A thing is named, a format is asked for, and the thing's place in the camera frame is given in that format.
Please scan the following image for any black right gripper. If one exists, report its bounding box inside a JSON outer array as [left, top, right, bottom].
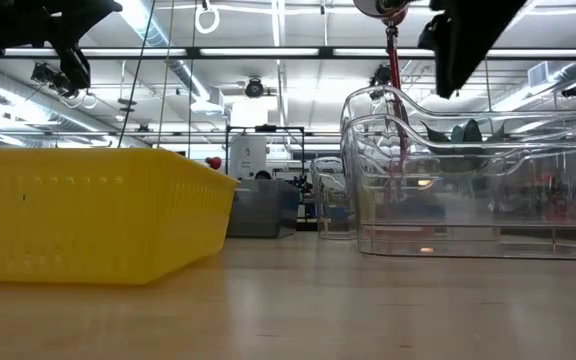
[[417, 0, 528, 100]]

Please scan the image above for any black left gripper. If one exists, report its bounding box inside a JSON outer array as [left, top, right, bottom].
[[0, 0, 124, 92]]

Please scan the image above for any clear plastic bin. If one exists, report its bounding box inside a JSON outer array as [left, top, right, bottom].
[[309, 156, 355, 241], [339, 85, 576, 262]]

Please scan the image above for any grey plastic basket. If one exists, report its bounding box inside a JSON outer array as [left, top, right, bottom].
[[225, 178, 300, 240]]

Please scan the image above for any red desk lamp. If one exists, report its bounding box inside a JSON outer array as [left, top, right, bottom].
[[352, 0, 415, 201]]

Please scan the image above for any yellow plastic basket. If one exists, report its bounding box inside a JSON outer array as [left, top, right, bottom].
[[0, 146, 240, 287]]

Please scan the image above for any black overhead beam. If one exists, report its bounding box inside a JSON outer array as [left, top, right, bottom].
[[0, 46, 576, 61]]

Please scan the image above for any white machine cabinet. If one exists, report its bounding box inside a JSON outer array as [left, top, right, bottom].
[[227, 135, 268, 181]]

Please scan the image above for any black hanging cable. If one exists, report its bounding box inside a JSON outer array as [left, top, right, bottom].
[[117, 0, 158, 149]]

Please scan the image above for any silver ventilation duct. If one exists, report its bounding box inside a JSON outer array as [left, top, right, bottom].
[[117, 0, 214, 104]]

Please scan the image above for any white hanging ring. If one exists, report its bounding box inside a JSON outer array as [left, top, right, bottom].
[[194, 1, 221, 36]]

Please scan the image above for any black metal stand frame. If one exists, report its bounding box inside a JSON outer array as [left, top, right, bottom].
[[224, 124, 307, 177]]

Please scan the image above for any black ceiling camera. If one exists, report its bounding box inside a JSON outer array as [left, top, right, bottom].
[[244, 76, 266, 99]]

